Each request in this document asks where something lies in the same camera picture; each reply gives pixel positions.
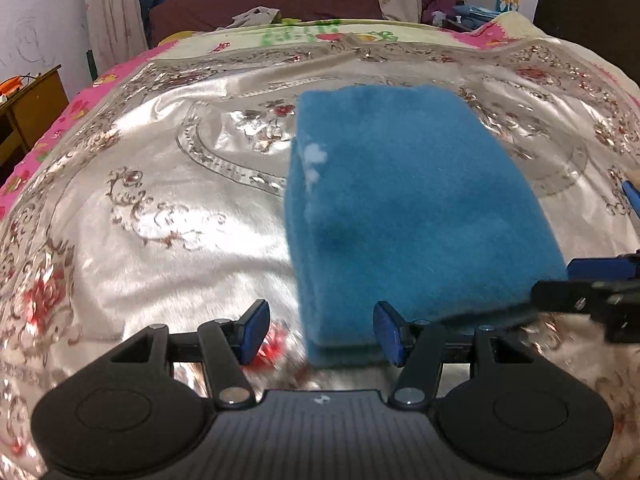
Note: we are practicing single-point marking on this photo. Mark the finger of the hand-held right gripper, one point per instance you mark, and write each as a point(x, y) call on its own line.
point(633, 201)
point(595, 266)

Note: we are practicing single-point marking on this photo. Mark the orange tool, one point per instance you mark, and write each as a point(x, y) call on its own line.
point(12, 86)

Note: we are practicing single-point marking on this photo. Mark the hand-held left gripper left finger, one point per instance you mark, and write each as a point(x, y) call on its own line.
point(254, 332)

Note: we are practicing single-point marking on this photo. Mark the dark wooden headboard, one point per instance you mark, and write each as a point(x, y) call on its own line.
point(590, 10)

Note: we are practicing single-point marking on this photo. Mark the maroon sofa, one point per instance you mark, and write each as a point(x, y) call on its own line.
point(300, 2)

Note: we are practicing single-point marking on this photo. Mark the dark wooden desk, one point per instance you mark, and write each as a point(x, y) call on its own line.
point(42, 105)

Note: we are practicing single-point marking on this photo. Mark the light blue items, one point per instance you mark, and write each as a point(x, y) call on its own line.
point(477, 12)

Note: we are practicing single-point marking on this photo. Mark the blue fleece cloth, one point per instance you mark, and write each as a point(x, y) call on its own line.
point(410, 210)

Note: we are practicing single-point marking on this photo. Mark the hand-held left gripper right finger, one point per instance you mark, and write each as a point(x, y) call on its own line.
point(391, 332)

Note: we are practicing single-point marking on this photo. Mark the white crumpled cloth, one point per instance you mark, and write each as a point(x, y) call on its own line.
point(250, 17)

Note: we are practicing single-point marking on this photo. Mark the beige floral satin quilt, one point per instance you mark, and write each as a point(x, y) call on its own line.
point(165, 240)

